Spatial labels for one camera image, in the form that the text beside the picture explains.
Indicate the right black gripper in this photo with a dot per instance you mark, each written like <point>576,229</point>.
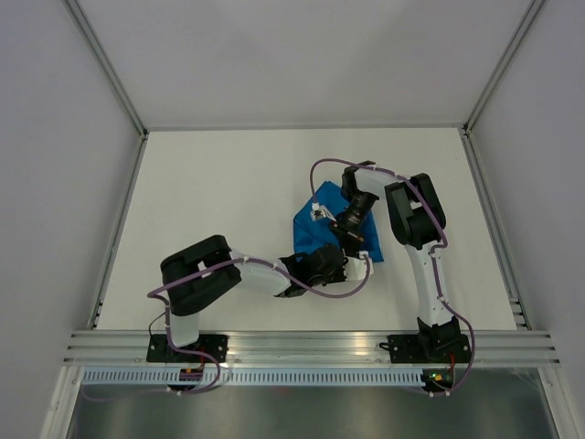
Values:
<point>351,239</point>

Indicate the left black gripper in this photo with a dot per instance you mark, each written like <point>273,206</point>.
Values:
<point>341,277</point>

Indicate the blue cloth napkin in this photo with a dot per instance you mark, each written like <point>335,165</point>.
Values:
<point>310,235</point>

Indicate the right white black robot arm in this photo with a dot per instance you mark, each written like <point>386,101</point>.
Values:
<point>417,221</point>

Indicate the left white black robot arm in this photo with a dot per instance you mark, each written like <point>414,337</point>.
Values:
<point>202,273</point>

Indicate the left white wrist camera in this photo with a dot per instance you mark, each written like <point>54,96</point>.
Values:
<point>359,268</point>

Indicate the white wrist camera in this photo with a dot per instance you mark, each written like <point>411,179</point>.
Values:
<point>320,212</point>
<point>359,268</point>

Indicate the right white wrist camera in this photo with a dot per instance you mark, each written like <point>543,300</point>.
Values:
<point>320,212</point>

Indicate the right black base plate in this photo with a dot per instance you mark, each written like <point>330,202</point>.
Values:
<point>410,349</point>

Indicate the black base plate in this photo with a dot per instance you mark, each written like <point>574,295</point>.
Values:
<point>410,349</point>
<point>207,347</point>

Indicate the aluminium mounting rail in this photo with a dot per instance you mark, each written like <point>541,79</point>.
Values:
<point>493,349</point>

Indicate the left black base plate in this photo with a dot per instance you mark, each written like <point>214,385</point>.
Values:
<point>207,347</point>

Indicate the white slotted cable duct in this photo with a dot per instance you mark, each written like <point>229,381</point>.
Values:
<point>400,377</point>

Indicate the right aluminium frame post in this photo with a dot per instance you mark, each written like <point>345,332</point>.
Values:
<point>513,45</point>

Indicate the aluminium frame post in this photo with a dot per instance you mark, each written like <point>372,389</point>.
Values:
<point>513,45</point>
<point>90,37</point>

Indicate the left aluminium frame post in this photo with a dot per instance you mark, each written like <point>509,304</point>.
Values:
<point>90,37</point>

